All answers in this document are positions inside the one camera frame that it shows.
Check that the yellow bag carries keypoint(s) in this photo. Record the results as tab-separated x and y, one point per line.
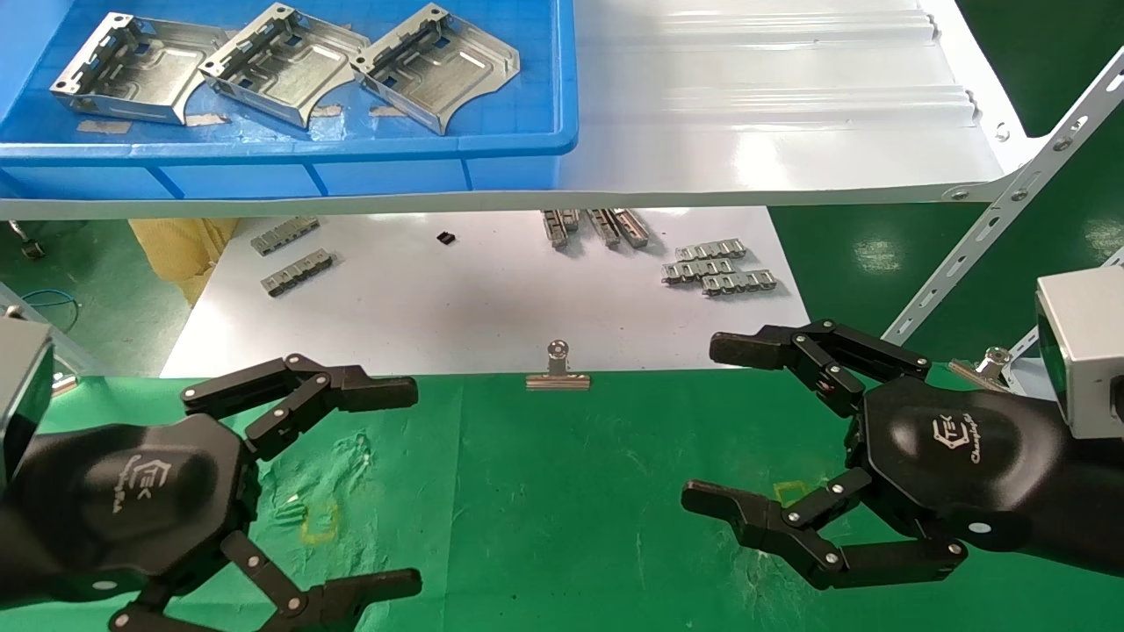
180	250

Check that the white shelf board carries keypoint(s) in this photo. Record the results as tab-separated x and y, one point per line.
746	114

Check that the perforated white shelf brace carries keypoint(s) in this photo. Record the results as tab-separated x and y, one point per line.
992	224

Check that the stamped metal bracket part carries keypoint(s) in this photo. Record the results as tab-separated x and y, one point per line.
439	70
145	70
290	66

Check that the green table cloth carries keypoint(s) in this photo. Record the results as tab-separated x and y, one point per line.
571	491

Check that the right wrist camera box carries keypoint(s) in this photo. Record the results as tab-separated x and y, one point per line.
1089	351

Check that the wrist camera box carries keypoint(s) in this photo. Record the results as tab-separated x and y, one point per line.
18	395
1089	351

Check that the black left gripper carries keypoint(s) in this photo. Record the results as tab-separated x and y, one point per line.
123	500

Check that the black caster wheel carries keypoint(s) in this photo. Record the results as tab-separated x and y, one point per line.
32	247

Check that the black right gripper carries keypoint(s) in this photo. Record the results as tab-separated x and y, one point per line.
966	456

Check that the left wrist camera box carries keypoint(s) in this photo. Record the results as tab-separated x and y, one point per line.
18	395

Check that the brown tape piece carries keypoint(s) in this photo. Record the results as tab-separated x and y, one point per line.
327	110
104	126
388	111
209	118

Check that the blue plastic bin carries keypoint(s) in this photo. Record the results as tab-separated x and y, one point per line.
536	105

